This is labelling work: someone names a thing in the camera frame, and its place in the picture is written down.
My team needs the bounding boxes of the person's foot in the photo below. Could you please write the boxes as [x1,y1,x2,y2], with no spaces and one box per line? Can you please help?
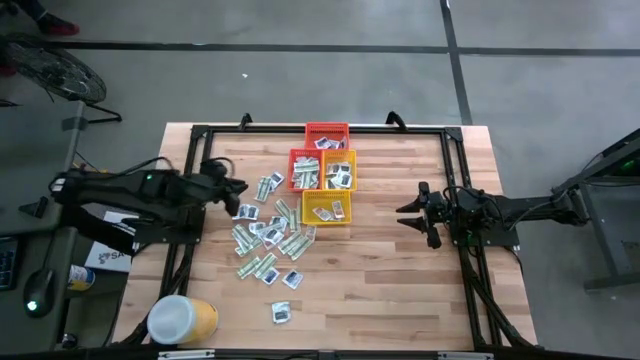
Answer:
[37,12,81,37]

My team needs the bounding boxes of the orange plastic basket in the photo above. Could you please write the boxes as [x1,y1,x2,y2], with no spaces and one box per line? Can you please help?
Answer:
[304,121,351,151]
[287,147,325,194]

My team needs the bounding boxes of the black aluminium table frame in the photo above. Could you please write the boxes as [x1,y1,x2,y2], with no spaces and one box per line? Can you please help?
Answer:
[119,123,539,351]

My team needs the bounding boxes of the black keyboard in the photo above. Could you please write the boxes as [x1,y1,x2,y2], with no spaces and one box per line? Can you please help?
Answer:
[0,237,20,292]

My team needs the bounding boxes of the black floor fan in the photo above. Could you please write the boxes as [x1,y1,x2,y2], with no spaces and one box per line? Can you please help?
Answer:
[0,31,124,125]

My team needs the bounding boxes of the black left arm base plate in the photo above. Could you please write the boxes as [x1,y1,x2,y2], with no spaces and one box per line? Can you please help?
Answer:
[132,214,207,246]

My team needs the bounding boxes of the grey desk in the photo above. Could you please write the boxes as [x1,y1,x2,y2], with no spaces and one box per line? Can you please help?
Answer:
[0,99,86,354]

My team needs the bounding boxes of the silver metal bar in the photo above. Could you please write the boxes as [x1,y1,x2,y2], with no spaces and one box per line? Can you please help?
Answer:
[158,349,216,360]
[438,351,494,360]

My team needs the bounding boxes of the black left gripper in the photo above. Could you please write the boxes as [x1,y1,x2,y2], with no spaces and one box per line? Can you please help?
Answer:
[199,160,250,217]

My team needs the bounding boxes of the grey metal stand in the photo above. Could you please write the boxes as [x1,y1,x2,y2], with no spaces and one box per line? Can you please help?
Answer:
[550,127,640,292]

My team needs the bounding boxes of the yellow canister white lid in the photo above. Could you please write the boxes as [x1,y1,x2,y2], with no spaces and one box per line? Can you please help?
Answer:
[146,294,220,346]

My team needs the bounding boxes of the yellow plastic basket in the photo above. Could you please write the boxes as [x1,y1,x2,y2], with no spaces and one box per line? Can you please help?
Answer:
[300,188,354,226]
[321,148,359,193]

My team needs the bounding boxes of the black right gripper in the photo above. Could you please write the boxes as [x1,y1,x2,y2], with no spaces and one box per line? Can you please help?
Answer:
[395,181,451,250]

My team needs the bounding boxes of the black diagonal bar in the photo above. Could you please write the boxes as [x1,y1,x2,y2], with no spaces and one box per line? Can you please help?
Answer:
[59,202,137,257]

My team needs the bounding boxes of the blue yellow can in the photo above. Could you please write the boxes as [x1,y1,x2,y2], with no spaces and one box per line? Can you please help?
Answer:
[67,264,97,292]

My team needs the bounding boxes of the black desk bracket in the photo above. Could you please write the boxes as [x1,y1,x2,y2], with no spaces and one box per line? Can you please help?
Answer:
[18,195,51,220]

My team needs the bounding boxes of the white cardboard box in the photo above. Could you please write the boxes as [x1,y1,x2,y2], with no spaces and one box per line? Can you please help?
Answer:
[83,210,137,274]

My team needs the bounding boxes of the black computer mouse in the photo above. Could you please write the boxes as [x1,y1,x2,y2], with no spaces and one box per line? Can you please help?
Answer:
[22,268,57,320]

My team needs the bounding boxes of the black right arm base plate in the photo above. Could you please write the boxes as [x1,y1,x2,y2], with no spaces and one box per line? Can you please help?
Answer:
[448,219,521,248]

